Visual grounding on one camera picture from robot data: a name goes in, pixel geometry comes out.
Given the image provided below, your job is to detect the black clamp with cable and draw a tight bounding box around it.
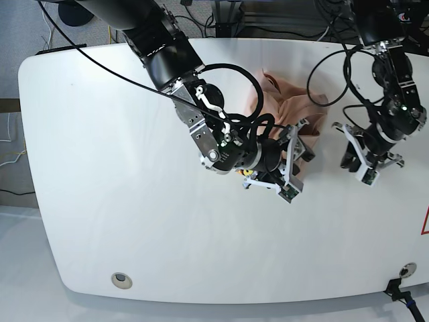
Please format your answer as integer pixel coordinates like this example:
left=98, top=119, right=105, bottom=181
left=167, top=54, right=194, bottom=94
left=384, top=278, right=425, bottom=322

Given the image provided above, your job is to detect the table cable grommet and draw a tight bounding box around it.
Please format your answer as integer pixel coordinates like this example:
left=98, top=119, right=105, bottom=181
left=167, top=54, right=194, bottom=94
left=400, top=262, right=417, bottom=278
left=111, top=272, right=133, bottom=290

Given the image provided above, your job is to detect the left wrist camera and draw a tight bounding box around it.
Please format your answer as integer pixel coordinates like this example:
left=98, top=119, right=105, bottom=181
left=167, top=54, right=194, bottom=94
left=355, top=164, right=379, bottom=186

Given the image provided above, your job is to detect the peach pink T-shirt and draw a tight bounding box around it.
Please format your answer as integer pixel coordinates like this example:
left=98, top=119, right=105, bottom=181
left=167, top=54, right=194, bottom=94
left=241, top=67, right=330, bottom=178

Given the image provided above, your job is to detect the right table cable grommet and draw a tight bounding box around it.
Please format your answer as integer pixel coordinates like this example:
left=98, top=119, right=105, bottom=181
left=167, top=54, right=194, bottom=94
left=400, top=262, right=417, bottom=278

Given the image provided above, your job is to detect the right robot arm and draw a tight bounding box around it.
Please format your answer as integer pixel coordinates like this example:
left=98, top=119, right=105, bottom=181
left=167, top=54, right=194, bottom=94
left=78, top=1, right=314, bottom=201

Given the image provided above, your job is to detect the red triangle warning sticker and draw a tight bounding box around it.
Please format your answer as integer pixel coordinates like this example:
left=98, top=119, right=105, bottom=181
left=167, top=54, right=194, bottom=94
left=421, top=208, right=429, bottom=235

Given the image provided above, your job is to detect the black round stand base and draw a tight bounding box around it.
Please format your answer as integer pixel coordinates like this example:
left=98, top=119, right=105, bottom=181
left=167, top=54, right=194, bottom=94
left=58, top=1, right=94, bottom=27

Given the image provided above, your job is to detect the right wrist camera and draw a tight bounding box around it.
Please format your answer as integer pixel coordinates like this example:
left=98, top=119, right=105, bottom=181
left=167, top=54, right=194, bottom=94
left=278, top=182, right=304, bottom=203

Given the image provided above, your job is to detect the black equipment frame base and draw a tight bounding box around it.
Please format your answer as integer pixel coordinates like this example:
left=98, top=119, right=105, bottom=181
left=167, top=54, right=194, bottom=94
left=210, top=1, right=250, bottom=38

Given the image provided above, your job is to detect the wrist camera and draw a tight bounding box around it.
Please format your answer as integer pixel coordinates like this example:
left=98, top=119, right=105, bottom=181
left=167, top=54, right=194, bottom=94
left=355, top=164, right=379, bottom=186
left=278, top=182, right=304, bottom=203

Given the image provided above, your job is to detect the white floor cable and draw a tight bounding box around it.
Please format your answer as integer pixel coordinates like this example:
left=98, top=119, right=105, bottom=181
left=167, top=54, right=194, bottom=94
left=41, top=19, right=54, bottom=51

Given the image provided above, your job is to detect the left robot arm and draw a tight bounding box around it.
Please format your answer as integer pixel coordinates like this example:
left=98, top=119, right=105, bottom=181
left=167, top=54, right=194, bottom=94
left=334, top=1, right=427, bottom=185

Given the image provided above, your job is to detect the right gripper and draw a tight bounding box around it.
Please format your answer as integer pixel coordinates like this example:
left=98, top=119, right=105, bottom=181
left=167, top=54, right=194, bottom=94
left=243, top=117, right=315, bottom=193

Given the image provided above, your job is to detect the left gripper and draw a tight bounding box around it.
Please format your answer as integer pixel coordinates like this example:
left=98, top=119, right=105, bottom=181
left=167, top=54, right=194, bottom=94
left=331, top=122, right=405, bottom=172

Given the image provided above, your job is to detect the left table cable grommet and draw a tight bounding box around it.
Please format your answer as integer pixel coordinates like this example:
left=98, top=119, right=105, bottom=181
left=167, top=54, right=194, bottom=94
left=111, top=272, right=133, bottom=290

